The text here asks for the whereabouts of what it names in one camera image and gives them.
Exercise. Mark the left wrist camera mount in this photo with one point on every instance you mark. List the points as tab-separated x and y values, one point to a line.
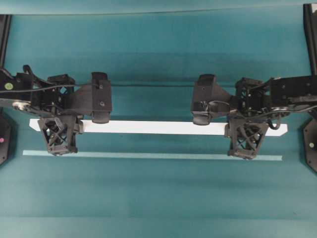
60	132

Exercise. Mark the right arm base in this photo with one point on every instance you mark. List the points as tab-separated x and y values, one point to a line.
308	143

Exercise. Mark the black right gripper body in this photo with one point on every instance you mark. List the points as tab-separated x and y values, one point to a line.
249	101

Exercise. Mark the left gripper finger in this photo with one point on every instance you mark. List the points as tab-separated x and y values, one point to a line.
100	117
97	76

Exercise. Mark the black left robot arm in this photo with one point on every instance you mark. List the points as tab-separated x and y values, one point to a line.
15	91

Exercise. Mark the teal table cloth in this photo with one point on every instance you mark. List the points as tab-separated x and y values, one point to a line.
152	61

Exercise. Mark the light blue tape strip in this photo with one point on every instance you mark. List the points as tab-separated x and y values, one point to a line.
173	156

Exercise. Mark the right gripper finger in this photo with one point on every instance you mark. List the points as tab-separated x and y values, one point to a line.
201	118
206	79

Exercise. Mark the left black frame post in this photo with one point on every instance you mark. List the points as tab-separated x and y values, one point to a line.
5	20

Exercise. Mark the black frame post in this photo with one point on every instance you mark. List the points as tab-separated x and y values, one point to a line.
310	29
5	20

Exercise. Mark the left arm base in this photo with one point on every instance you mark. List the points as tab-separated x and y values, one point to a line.
8	139

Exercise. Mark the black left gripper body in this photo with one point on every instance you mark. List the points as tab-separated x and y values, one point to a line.
61	96

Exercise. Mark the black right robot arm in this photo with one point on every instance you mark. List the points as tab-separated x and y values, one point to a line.
289	95

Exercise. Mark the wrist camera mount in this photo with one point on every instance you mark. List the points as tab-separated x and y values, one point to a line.
60	132
245	137

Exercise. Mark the white wooden board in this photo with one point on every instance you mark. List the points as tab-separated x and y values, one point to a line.
155	127

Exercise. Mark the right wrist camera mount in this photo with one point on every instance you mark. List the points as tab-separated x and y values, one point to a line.
245	137

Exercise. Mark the right black frame post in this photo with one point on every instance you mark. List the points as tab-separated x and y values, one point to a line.
310	29

